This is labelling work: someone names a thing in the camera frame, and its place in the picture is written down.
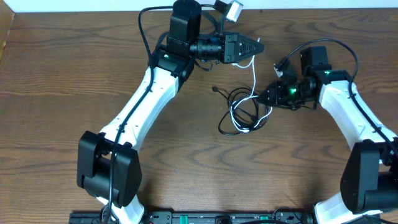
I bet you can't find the black USB cable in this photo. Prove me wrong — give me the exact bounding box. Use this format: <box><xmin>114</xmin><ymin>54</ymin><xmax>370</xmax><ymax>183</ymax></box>
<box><xmin>212</xmin><ymin>86</ymin><xmax>273</xmax><ymax>136</ymax></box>

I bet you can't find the white USB cable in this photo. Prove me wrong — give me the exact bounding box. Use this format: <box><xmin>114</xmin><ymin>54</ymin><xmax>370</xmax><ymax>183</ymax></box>
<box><xmin>229</xmin><ymin>37</ymin><xmax>274</xmax><ymax>134</ymax></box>

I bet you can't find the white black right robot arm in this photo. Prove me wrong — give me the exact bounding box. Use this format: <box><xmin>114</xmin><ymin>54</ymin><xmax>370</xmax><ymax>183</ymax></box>
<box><xmin>258</xmin><ymin>70</ymin><xmax>397</xmax><ymax>223</ymax></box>

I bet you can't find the black mounting rail base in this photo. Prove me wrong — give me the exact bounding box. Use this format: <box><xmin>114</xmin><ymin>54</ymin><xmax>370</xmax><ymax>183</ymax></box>
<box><xmin>68</xmin><ymin>208</ymin><xmax>382</xmax><ymax>224</ymax></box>

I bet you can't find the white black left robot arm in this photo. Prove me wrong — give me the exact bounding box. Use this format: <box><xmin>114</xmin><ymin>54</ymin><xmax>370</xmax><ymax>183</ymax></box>
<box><xmin>76</xmin><ymin>0</ymin><xmax>264</xmax><ymax>223</ymax></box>

